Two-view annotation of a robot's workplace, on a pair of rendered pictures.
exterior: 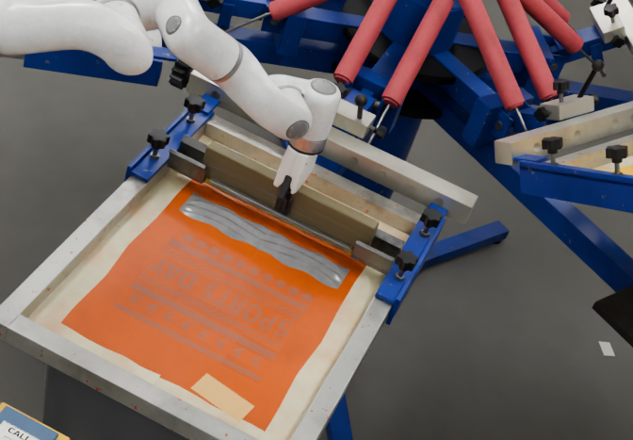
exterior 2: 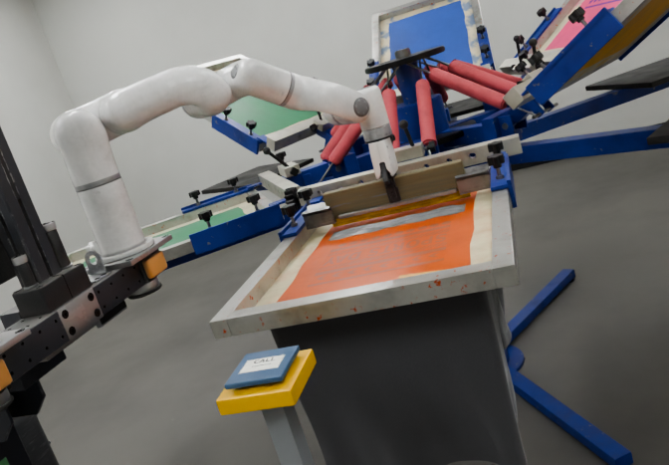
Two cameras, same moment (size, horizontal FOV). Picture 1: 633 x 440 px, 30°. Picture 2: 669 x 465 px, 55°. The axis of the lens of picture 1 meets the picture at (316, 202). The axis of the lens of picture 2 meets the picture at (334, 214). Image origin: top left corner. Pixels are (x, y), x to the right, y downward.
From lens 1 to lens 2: 1.13 m
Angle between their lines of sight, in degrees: 26
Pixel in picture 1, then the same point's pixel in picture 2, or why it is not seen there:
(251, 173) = (359, 190)
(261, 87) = (318, 85)
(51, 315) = not seen: hidden behind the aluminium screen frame
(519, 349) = (635, 314)
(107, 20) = (182, 69)
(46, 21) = (140, 87)
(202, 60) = (266, 82)
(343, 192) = not seen: hidden behind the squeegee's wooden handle
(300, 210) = (406, 190)
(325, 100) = (369, 90)
